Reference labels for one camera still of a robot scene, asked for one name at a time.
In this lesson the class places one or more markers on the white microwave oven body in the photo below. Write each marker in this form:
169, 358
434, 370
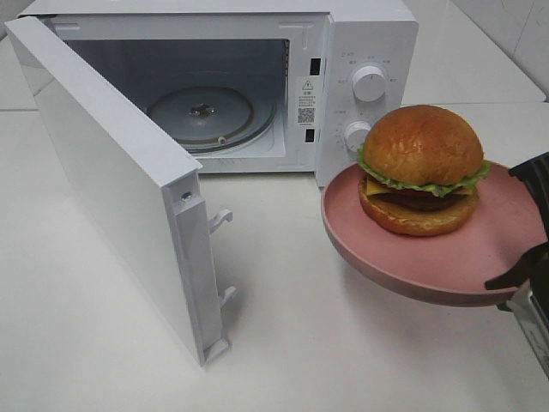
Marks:
300, 54

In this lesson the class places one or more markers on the pink round plate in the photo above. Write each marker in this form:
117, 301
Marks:
449, 269

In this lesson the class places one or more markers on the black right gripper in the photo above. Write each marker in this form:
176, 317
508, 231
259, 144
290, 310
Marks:
534, 262

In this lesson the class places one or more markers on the white microwave knob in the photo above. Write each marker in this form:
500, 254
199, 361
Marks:
355, 135
368, 83

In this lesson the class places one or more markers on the white microwave door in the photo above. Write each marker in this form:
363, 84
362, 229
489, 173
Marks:
140, 186

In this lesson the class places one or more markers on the burger with lettuce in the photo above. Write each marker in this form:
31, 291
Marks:
422, 165

